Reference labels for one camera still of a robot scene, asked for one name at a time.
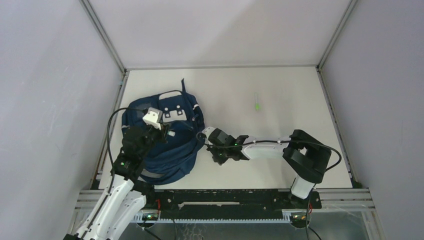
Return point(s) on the white marker green cap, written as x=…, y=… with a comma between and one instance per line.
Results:
x=257, y=105

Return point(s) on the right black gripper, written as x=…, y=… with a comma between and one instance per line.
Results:
x=221, y=160

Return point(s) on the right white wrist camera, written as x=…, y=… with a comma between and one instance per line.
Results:
x=208, y=130

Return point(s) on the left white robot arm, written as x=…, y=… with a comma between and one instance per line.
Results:
x=125, y=193

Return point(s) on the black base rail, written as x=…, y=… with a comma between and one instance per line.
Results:
x=227, y=204

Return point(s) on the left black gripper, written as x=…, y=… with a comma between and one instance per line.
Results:
x=163, y=133

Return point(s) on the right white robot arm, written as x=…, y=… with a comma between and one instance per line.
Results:
x=307, y=156

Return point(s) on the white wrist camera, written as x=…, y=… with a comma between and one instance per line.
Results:
x=208, y=130
x=153, y=117

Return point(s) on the navy blue student backpack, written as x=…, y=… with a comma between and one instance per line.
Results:
x=170, y=161

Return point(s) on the teal white glue stick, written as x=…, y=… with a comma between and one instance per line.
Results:
x=171, y=133

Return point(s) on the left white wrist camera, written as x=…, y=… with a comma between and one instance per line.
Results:
x=153, y=117

